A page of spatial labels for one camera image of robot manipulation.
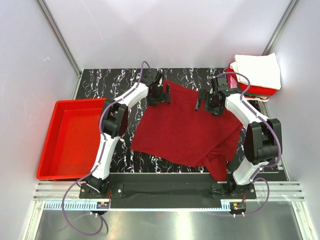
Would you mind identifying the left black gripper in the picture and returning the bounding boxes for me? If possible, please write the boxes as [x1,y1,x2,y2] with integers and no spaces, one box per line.
[147,85,170,108]

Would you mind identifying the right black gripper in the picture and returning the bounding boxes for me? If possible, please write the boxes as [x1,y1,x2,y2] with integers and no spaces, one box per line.
[194,89,224,118]

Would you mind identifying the dark red t-shirt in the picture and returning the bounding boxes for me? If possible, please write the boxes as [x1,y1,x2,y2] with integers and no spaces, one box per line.
[130,80,243,182]

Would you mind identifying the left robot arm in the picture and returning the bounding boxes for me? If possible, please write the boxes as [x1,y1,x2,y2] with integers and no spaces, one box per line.
[85,70,171,198]

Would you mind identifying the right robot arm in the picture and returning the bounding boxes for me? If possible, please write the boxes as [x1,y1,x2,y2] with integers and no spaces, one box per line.
[195,72,283,199]

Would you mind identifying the pink folded t-shirt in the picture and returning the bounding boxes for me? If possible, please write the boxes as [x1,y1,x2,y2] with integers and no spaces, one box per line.
[229,76,238,89]

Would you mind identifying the green folded t-shirt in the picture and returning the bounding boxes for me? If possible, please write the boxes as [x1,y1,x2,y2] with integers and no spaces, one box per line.
[237,83,270,98]

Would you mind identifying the red folded t-shirt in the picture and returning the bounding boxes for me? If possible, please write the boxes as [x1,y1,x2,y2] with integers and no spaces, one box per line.
[226,73,277,96]

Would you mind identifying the cream folded t-shirt bottom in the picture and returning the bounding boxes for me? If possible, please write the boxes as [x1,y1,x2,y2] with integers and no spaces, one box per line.
[245,96,269,102]

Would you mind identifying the white folded t-shirt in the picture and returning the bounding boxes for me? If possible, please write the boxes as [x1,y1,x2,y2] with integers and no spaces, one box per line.
[229,53,281,90]

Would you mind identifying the red plastic bin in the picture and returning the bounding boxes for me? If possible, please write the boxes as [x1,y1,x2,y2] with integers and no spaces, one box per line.
[36,98,105,180]

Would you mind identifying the right connector board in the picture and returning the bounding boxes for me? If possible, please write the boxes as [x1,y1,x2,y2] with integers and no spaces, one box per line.
[231,202,247,211]

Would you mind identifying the connector board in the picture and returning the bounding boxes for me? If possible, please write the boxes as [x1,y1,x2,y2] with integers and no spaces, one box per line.
[96,201,111,210]
[231,202,247,211]

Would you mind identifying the left connector board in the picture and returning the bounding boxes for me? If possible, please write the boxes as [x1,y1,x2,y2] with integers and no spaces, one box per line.
[96,201,111,210]

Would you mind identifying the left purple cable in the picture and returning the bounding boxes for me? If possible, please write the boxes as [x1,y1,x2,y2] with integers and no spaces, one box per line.
[61,60,151,236]

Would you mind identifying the purple cable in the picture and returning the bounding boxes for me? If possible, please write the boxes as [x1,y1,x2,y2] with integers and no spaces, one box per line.
[216,72,283,216]
[61,60,151,236]

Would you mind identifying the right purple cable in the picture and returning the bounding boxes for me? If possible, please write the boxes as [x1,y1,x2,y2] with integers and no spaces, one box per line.
[216,72,283,216]

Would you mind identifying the right aluminium frame post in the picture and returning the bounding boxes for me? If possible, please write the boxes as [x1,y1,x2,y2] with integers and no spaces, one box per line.
[261,0,300,56]

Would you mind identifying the aluminium frame post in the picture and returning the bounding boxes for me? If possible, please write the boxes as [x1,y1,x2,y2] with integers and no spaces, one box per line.
[36,0,82,77]
[261,0,300,56]

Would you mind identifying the left aluminium frame post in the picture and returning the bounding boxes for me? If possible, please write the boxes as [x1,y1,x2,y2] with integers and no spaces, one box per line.
[36,0,82,77]

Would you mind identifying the white slotted cable duct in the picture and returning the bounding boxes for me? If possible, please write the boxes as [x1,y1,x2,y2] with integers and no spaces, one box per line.
[44,200,231,212]

